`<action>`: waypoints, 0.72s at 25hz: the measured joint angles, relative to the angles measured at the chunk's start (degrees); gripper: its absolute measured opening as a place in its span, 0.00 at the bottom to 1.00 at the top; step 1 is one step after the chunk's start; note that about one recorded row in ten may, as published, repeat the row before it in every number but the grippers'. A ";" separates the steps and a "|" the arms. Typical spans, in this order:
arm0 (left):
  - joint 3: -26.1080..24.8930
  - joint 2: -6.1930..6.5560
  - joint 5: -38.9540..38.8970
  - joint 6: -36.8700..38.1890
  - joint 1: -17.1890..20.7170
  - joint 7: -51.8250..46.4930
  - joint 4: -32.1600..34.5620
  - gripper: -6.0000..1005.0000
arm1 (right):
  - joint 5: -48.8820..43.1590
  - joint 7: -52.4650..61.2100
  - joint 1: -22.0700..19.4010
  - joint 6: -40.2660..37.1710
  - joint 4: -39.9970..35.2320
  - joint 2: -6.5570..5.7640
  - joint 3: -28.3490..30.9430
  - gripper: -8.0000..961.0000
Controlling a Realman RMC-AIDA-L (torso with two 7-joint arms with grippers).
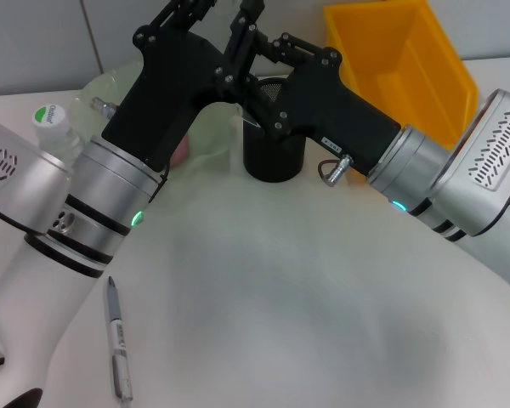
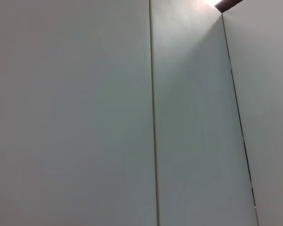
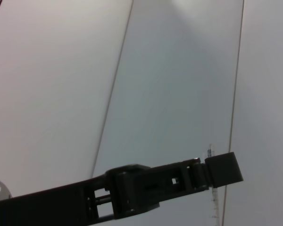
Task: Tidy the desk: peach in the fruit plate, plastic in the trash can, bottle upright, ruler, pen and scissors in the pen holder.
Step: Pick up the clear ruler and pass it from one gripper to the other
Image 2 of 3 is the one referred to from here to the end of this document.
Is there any dark brown wall fixture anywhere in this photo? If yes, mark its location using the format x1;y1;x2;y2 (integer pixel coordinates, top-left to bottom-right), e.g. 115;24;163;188
214;0;244;12

